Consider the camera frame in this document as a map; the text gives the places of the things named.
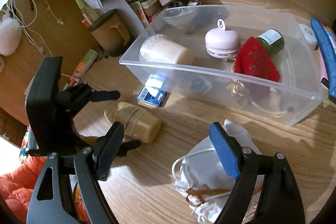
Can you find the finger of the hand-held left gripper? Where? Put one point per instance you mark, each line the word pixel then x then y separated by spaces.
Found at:
pixel 131 145
pixel 105 96

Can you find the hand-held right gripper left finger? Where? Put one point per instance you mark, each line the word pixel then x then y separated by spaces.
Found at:
pixel 109 153

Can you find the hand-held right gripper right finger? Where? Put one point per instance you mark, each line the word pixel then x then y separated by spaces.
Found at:
pixel 225 153

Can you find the beige labelled bottle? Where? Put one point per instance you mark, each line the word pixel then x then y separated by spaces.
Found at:
pixel 141 124

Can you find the translucent jar with pale contents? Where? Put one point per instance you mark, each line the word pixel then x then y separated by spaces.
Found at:
pixel 162 50

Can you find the clear plastic storage bin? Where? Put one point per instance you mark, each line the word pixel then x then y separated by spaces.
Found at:
pixel 181 77

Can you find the red fabric pouch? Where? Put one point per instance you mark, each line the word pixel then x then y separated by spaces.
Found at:
pixel 254 61

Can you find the pink round compact case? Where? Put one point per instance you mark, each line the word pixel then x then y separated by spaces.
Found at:
pixel 221 40

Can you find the dark green glass bottle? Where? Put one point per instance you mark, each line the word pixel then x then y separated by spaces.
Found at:
pixel 273 43

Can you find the orange marker pen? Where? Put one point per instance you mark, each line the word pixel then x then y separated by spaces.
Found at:
pixel 71 83

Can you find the orange and green tube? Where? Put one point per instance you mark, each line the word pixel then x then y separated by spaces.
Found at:
pixel 84 64

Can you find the wooden desk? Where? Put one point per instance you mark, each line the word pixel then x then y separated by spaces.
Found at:
pixel 183 161

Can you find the blue and white small box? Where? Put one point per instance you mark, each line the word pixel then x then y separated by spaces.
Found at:
pixel 152 96

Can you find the brown mug with lid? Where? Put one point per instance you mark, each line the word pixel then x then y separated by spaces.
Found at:
pixel 107 37

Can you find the gold organza bag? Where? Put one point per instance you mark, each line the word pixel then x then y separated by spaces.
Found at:
pixel 237 88

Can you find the white fluffy toy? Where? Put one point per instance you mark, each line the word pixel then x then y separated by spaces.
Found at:
pixel 9 36

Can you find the orange quilted cloth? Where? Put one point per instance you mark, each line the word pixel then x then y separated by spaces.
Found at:
pixel 18 187

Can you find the fruit print carton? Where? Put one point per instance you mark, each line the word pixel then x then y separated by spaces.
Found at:
pixel 140 15

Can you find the white upright card board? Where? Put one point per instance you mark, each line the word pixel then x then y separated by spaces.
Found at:
pixel 126 6

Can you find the white bowl with beads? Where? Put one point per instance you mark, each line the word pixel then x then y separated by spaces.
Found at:
pixel 178 19

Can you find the white plastic charger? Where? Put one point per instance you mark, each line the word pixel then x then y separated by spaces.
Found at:
pixel 308 35

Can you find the blue pencil case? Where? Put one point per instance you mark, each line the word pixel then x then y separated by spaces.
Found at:
pixel 324 43

